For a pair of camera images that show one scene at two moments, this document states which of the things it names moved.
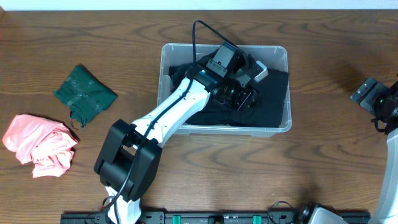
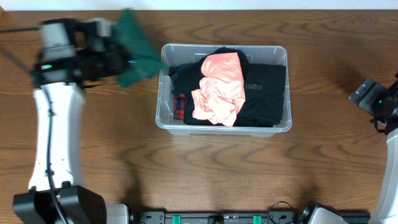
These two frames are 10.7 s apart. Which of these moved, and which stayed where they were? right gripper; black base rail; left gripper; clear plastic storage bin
Moved: left gripper
Stayed: clear plastic storage bin; black base rail; right gripper
